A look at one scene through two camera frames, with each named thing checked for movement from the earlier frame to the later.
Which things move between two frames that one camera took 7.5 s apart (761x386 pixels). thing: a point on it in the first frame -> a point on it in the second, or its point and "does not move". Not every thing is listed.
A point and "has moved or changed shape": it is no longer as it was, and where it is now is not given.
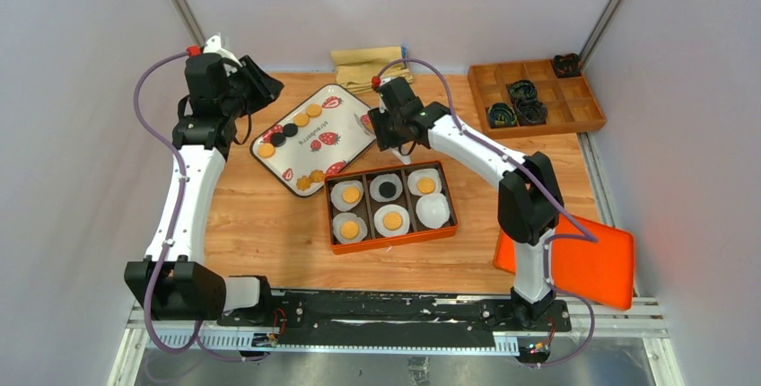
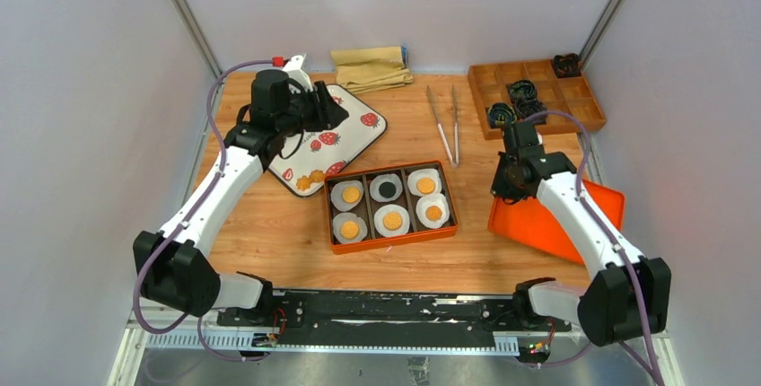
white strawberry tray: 317,141 does not move
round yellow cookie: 392,221 does not move
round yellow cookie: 349,230 does not move
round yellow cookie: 351,195 does not move
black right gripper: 378,117 -> 500,189
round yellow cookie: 425,185 does not move
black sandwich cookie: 387,189 does not move
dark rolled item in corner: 567,65 does not move
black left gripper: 266,89 -> 328,112
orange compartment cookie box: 384,206 does not move
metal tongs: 406,159 has moved or changed shape
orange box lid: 598,272 has moved or changed shape
